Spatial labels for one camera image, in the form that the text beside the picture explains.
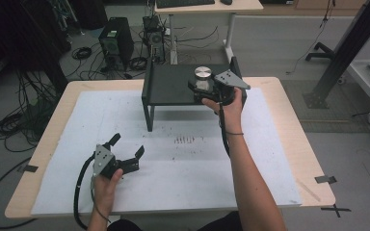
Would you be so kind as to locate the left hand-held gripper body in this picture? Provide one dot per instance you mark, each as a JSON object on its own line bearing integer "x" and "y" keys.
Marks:
{"x": 104, "y": 160}

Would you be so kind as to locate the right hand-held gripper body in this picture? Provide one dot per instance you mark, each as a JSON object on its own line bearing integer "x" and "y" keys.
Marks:
{"x": 229, "y": 80}

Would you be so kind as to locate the white jar with metal lid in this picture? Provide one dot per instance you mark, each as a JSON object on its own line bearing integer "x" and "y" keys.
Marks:
{"x": 203, "y": 78}

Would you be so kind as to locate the black metal shelf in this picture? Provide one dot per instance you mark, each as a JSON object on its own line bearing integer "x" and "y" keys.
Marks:
{"x": 170, "y": 86}

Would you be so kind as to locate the person's right hand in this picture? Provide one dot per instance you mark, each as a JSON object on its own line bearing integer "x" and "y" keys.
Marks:
{"x": 232, "y": 115}

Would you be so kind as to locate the person's left hand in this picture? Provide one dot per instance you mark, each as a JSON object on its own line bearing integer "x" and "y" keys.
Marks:
{"x": 104, "y": 194}

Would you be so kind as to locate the black wristband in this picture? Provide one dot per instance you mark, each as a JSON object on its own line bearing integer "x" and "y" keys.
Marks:
{"x": 236, "y": 133}

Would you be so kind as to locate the white table mat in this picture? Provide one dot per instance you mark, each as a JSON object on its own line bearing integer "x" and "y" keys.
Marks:
{"x": 173, "y": 192}

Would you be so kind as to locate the small black computer tower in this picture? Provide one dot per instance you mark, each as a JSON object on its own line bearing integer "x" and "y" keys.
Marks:
{"x": 154, "y": 35}

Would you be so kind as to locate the black tape strip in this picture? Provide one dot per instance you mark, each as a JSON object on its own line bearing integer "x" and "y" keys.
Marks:
{"x": 325, "y": 179}
{"x": 30, "y": 168}

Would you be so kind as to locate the white-legged wooden desk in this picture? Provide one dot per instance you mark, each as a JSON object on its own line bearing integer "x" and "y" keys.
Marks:
{"x": 205, "y": 8}

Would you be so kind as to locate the black computer mouse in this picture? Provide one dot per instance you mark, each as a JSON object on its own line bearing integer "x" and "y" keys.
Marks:
{"x": 226, "y": 2}

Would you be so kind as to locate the black keyboard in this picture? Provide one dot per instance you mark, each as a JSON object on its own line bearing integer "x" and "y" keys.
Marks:
{"x": 184, "y": 3}

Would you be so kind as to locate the large black computer tower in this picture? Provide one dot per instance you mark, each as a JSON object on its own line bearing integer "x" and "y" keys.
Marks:
{"x": 117, "y": 41}

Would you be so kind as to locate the black stand foot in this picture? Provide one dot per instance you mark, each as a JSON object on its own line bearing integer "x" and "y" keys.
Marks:
{"x": 322, "y": 51}

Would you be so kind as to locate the person's dark pants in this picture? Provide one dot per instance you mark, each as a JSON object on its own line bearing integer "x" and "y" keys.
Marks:
{"x": 221, "y": 224}

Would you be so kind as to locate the dark curtain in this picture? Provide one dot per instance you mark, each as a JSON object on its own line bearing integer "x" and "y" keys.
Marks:
{"x": 22, "y": 35}

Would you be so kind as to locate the black tape cross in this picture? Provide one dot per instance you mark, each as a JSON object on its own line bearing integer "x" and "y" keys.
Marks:
{"x": 335, "y": 210}

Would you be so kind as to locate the black metal post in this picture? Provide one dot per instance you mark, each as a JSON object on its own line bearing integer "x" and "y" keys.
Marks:
{"x": 347, "y": 54}

